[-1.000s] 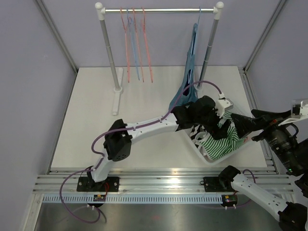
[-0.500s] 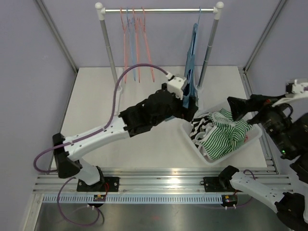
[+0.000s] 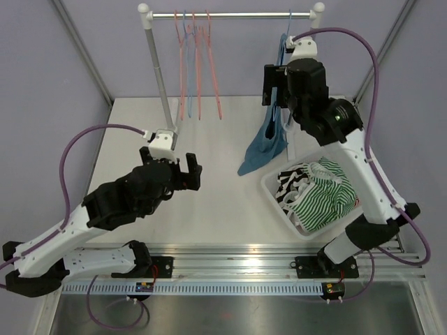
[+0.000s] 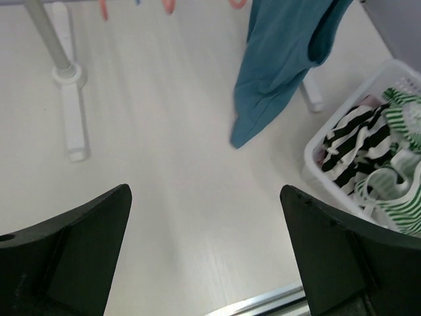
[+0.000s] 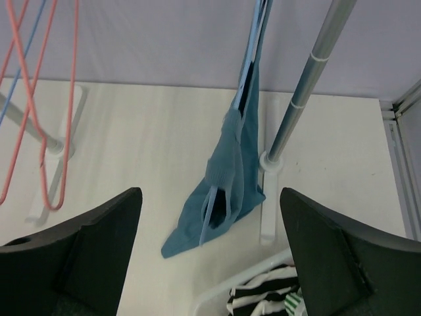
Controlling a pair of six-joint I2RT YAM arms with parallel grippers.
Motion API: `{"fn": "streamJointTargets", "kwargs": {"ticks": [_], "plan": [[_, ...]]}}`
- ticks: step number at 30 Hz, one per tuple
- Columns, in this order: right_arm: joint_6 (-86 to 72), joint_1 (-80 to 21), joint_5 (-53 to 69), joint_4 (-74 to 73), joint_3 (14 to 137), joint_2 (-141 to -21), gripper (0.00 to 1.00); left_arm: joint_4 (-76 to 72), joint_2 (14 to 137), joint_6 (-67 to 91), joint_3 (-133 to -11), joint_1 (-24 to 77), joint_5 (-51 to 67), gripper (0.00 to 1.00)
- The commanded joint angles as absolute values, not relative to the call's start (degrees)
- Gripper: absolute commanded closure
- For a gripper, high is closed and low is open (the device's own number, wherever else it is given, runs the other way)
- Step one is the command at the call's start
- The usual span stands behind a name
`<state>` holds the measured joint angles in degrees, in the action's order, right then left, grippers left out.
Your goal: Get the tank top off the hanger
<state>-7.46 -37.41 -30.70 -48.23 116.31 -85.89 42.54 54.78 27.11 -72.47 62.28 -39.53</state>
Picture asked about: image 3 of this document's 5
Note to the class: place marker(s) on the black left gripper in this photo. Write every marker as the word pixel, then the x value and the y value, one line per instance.
pixel 190 180

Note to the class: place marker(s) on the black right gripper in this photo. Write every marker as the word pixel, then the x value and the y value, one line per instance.
pixel 275 77

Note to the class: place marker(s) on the blue tank top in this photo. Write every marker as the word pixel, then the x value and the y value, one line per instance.
pixel 269 141

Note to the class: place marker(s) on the pink wire hanger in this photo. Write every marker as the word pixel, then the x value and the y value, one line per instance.
pixel 182 85
pixel 198 62
pixel 212 65

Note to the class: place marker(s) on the light blue wire hanger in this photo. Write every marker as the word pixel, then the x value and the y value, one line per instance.
pixel 188 37

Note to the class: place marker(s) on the black white striped tank top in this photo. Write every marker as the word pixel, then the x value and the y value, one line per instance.
pixel 295 184

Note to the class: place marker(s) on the green white striped tank top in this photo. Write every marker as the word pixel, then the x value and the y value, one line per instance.
pixel 331 198

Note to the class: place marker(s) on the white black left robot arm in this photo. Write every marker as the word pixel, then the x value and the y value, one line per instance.
pixel 40 270

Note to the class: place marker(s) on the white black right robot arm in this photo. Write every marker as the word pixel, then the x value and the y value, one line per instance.
pixel 300 86

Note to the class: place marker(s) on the white plastic basket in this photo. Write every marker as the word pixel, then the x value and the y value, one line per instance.
pixel 270 185

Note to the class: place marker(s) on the white silver clothes rack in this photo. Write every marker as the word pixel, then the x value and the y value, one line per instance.
pixel 147 17

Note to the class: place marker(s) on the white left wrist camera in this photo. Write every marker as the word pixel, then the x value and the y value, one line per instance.
pixel 161 144

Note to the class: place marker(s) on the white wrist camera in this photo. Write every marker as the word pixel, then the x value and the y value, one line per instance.
pixel 161 144
pixel 304 48

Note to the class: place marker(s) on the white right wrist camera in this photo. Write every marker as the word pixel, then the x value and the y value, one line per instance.
pixel 304 48

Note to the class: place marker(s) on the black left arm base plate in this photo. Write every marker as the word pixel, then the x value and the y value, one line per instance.
pixel 162 267

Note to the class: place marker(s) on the aluminium mounting rail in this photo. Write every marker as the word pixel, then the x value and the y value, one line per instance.
pixel 201 255

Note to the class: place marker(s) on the white slotted cable duct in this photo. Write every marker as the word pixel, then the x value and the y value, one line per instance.
pixel 195 288

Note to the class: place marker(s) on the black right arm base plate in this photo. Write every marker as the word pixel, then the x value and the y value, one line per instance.
pixel 312 267

